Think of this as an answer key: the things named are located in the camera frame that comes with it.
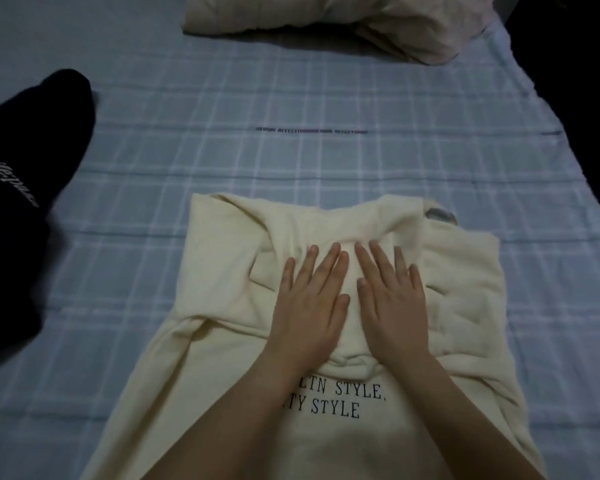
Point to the person's left hand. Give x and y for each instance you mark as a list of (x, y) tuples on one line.
[(307, 319)]

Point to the person's right hand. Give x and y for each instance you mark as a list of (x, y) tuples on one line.
[(395, 314)]

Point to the cream printed hoodie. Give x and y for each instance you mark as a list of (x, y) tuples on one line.
[(220, 254)]

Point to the bed with blue plaid sheet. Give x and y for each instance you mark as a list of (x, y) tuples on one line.
[(280, 94)]

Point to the black hoodie with white lettering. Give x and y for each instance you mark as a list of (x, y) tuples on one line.
[(10, 219)]

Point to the person's left forearm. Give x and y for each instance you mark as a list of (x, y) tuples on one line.
[(230, 424)]

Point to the person's right forearm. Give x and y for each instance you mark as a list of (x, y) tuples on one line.
[(465, 424)]

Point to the pinkish crumpled blanket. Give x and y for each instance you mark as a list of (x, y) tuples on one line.
[(430, 29)]

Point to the beige crumpled duvet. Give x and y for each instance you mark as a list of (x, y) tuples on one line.
[(280, 14)]

